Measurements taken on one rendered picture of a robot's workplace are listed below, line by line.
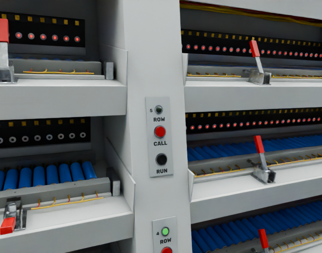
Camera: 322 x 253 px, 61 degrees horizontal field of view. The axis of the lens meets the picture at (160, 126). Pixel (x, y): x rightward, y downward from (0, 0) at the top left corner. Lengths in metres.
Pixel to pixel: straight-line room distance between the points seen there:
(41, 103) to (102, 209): 0.18
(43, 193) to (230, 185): 0.32
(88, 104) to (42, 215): 0.17
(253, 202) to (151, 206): 0.21
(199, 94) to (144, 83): 0.10
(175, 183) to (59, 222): 0.18
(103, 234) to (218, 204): 0.20
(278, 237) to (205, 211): 0.26
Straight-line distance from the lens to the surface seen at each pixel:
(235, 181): 0.55
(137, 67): 0.42
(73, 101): 0.40
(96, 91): 0.40
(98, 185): 0.45
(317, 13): 0.71
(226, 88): 0.49
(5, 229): 0.35
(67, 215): 0.43
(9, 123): 0.55
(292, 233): 0.74
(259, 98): 0.54
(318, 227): 0.79
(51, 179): 0.48
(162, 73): 0.43
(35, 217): 0.43
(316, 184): 0.66
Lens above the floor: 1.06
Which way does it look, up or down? 1 degrees down
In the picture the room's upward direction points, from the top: 3 degrees counter-clockwise
